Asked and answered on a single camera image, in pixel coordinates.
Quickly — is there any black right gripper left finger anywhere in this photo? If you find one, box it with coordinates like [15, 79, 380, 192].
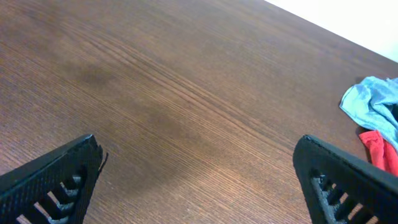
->
[1, 134, 108, 223]

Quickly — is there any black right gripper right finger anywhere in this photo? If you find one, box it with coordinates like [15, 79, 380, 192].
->
[293, 135, 397, 223]

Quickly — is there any red garment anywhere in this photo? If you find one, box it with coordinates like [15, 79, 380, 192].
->
[359, 131, 397, 177]

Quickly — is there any light blue grey garment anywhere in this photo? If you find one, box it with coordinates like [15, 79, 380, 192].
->
[340, 77, 397, 148]

